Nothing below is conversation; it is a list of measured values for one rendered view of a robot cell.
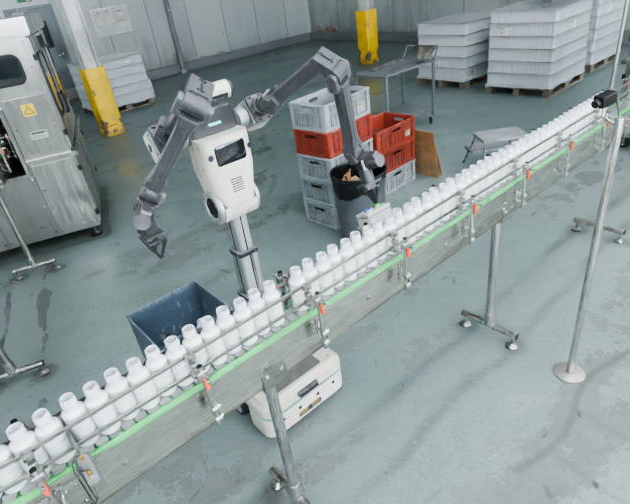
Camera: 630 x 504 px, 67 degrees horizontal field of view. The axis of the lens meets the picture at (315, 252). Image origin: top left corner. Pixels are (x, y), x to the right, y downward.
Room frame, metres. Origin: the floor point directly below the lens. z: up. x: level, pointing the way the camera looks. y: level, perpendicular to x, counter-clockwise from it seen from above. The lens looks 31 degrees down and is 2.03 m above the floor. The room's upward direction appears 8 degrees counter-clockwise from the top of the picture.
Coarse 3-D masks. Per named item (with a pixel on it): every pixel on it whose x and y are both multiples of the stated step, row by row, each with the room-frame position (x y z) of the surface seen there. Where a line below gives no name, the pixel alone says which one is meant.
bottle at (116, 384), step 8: (112, 368) 1.01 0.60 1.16; (112, 376) 0.98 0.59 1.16; (120, 376) 1.00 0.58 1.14; (112, 384) 0.98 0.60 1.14; (120, 384) 0.98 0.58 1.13; (128, 384) 1.00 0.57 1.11; (112, 392) 0.96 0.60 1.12; (120, 392) 0.97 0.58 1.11; (120, 400) 0.97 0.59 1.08; (128, 400) 0.98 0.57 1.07; (136, 400) 1.00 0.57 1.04; (120, 408) 0.96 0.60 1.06; (128, 408) 0.97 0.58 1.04; (128, 416) 0.97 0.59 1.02
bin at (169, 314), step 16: (192, 288) 1.73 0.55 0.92; (160, 304) 1.64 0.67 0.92; (176, 304) 1.68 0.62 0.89; (192, 304) 1.72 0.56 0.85; (208, 304) 1.67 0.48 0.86; (224, 304) 1.54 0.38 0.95; (144, 320) 1.59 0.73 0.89; (160, 320) 1.63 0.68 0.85; (176, 320) 1.66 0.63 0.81; (192, 320) 1.70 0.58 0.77; (144, 336) 1.42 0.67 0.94; (160, 336) 1.61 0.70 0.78; (144, 352) 1.52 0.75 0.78
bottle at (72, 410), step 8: (64, 400) 0.93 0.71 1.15; (72, 400) 0.92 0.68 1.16; (64, 408) 0.90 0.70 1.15; (72, 408) 0.91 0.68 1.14; (80, 408) 0.92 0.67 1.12; (64, 416) 0.90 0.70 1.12; (72, 416) 0.90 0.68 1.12; (80, 416) 0.90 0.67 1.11; (80, 424) 0.90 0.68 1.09; (88, 424) 0.91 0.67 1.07; (72, 432) 0.90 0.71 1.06; (80, 432) 0.89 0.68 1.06; (88, 432) 0.90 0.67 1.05; (80, 440) 0.89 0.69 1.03; (96, 440) 0.91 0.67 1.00
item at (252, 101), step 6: (252, 96) 2.14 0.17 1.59; (258, 96) 2.09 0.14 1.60; (246, 102) 2.12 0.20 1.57; (252, 102) 2.10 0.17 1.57; (258, 102) 2.06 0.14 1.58; (252, 108) 2.09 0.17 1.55; (258, 108) 2.07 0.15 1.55; (252, 114) 2.09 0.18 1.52; (258, 114) 2.09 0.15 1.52; (264, 114) 2.09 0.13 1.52; (258, 120) 2.10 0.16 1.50; (264, 120) 2.10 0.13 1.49
